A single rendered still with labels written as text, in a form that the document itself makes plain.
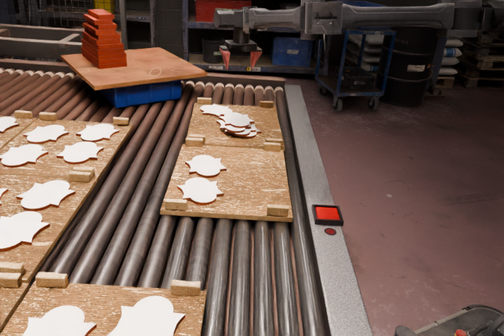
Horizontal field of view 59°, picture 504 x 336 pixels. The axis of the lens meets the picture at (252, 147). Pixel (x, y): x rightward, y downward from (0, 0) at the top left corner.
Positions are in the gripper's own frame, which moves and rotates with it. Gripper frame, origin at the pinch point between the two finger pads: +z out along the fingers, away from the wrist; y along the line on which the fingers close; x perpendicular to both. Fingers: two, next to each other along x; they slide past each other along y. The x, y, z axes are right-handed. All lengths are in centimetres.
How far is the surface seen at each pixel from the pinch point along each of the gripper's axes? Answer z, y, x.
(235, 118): 18.9, -1.7, -3.4
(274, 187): 22, -3, -48
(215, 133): 22.8, -10.1, -6.9
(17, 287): 21, -69, -72
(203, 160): 21.4, -20.1, -28.7
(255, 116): 23.1, 10.5, 6.8
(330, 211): 23, 7, -62
